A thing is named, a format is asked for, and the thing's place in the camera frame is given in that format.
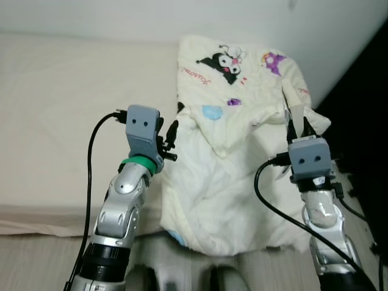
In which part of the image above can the cream cartoon print duvet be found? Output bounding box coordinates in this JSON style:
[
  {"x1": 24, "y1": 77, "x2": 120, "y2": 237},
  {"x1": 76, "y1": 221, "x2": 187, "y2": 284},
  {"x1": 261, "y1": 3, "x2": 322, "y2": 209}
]
[{"x1": 159, "y1": 35, "x2": 332, "y2": 255}]

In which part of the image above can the bed mattress with cream sheet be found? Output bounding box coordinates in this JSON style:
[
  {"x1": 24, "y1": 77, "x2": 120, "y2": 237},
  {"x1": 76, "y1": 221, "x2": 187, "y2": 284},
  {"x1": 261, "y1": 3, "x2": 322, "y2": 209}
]
[{"x1": 0, "y1": 33, "x2": 331, "y2": 238}]

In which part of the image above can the robot left leg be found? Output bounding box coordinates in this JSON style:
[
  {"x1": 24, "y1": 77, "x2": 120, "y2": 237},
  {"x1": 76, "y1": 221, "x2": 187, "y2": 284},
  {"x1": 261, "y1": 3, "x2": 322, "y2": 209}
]
[{"x1": 139, "y1": 267, "x2": 166, "y2": 291}]

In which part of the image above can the robot leg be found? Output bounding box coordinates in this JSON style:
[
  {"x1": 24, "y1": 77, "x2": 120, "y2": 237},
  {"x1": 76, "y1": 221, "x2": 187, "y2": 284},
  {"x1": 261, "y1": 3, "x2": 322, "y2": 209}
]
[
  {"x1": 139, "y1": 267, "x2": 166, "y2": 291},
  {"x1": 203, "y1": 266, "x2": 240, "y2": 291}
]

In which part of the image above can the robot right leg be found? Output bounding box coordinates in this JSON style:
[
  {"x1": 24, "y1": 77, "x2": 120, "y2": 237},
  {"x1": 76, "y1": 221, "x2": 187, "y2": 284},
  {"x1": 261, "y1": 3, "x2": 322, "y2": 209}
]
[{"x1": 203, "y1": 266, "x2": 240, "y2": 291}]

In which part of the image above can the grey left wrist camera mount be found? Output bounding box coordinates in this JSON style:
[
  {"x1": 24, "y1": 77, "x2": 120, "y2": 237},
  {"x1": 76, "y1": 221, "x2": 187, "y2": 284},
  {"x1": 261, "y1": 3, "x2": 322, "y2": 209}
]
[{"x1": 125, "y1": 104, "x2": 165, "y2": 173}]

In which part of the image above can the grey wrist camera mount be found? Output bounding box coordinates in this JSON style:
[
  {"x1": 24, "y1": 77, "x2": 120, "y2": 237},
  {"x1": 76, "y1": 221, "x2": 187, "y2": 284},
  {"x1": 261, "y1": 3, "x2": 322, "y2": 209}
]
[
  {"x1": 125, "y1": 104, "x2": 165, "y2": 173},
  {"x1": 288, "y1": 136, "x2": 334, "y2": 182}
]

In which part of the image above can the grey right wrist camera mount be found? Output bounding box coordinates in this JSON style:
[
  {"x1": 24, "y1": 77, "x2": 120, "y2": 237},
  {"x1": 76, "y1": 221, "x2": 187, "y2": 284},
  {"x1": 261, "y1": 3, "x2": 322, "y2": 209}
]
[{"x1": 288, "y1": 136, "x2": 334, "y2": 182}]

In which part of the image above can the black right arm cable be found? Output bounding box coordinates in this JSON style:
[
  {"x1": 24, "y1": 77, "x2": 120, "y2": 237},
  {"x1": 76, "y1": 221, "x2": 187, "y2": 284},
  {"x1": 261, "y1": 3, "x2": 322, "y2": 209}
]
[{"x1": 253, "y1": 154, "x2": 386, "y2": 291}]

